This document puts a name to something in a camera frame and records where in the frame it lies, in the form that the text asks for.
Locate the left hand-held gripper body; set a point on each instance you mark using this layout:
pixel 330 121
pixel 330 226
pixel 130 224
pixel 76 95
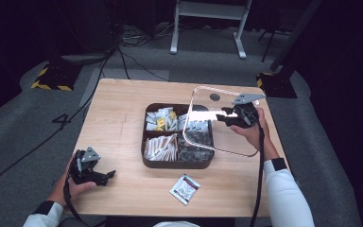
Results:
pixel 85 165

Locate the white metal stand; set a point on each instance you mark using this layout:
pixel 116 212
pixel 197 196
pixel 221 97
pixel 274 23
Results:
pixel 208 11

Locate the person's left hand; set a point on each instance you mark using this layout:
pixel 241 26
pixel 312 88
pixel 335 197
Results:
pixel 72 189

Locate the clear plastic box lid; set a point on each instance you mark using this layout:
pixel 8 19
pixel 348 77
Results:
pixel 220 138

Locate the dark slanted pole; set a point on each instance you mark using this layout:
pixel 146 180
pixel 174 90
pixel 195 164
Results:
pixel 296 34

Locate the grey round table grommet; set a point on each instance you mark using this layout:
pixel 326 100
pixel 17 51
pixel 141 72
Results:
pixel 214 97

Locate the dark square compartment box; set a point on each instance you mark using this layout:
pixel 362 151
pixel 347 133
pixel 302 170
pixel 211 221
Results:
pixel 176 164

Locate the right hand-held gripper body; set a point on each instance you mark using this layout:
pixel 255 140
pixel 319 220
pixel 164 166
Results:
pixel 245 113

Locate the pile of white yellow tea bags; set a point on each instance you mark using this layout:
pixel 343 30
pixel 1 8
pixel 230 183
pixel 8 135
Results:
pixel 161 119

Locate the person's right hand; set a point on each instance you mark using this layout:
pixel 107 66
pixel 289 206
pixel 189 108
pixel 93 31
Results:
pixel 256 135

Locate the pile of brown stick sachets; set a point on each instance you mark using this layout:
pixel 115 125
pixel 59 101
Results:
pixel 160 148

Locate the white red-striped sachet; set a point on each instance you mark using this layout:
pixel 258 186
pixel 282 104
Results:
pixel 185 189

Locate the pile of dark packets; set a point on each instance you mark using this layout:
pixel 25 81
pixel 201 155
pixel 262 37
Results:
pixel 195 148

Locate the pile of white red-label sachets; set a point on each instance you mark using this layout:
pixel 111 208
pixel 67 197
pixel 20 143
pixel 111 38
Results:
pixel 198 124

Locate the person's white clothing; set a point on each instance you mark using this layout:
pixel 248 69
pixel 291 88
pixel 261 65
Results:
pixel 176 224

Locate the black yellow striped stand base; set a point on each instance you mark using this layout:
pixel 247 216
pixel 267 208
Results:
pixel 55 77
pixel 275 85

